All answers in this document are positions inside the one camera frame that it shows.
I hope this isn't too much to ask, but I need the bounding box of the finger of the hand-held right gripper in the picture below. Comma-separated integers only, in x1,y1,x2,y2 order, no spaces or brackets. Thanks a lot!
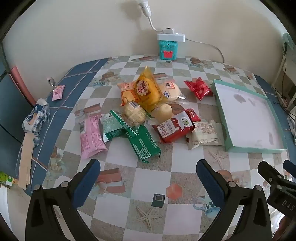
257,161,287,188
282,159,296,180

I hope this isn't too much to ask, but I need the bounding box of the crumpled blue white packaging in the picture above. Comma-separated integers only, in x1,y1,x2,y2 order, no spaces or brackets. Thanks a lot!
22,98,50,149

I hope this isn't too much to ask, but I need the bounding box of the white power cable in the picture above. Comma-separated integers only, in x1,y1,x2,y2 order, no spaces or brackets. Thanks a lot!
185,38,225,63

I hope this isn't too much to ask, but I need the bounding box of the orange roll cake packet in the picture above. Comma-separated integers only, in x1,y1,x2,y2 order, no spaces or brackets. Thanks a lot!
117,81,139,106

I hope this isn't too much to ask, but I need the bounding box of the teal box with red label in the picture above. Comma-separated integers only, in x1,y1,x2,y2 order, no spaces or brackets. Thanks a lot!
158,41,177,62

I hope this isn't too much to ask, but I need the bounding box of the brown paper strip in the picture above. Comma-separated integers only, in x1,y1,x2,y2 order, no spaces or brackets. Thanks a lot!
18,133,36,189

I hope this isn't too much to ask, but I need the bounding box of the white bun packet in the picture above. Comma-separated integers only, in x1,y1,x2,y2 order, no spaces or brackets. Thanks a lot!
158,81,186,104

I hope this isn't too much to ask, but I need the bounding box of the beige snack packet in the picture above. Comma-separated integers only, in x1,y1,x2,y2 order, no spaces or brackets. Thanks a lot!
186,120,223,150

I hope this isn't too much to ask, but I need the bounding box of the yellow soft bread packet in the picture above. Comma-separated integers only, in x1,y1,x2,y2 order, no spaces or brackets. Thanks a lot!
135,66,162,112

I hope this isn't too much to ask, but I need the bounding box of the pink chair frame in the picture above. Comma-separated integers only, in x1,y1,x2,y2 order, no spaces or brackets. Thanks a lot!
10,66,36,107

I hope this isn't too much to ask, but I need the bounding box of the red candy packet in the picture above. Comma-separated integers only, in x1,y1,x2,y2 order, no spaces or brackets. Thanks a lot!
184,77,213,101

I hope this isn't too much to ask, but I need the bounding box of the round yellow pastry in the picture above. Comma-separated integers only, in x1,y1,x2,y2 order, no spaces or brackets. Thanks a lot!
151,104,173,122

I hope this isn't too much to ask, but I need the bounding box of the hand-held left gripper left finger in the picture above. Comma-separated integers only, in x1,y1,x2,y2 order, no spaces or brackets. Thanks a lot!
25,159,101,241

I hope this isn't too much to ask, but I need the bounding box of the white power strip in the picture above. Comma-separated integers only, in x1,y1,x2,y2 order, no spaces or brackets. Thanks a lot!
157,33,186,42

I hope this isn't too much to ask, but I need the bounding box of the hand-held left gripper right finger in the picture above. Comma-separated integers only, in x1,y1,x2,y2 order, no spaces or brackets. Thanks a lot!
196,159,272,241

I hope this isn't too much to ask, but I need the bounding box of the light green snack packet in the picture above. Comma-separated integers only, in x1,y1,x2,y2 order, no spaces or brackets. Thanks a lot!
100,110,128,143

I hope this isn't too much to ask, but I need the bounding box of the small red snack packet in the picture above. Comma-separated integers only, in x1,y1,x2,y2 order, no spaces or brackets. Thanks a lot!
185,108,197,122

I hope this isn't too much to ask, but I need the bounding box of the large pink snack packet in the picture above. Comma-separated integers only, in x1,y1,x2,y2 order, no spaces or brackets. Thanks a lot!
80,115,108,159

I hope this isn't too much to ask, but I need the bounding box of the clear rice cracker packet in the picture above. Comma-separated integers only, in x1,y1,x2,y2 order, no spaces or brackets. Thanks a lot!
110,101,149,128

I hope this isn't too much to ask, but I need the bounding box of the teal cardboard tray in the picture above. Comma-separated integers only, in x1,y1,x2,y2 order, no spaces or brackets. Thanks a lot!
212,79,287,154

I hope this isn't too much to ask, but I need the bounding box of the small pink snack packet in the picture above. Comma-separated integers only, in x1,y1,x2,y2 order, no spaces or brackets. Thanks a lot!
52,85,66,101

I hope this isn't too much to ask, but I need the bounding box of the red and white bread packet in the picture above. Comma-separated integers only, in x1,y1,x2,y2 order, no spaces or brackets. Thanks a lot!
151,111,195,144

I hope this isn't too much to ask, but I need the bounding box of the dark green snack packet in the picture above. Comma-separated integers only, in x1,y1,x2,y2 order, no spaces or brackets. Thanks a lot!
127,125,162,164

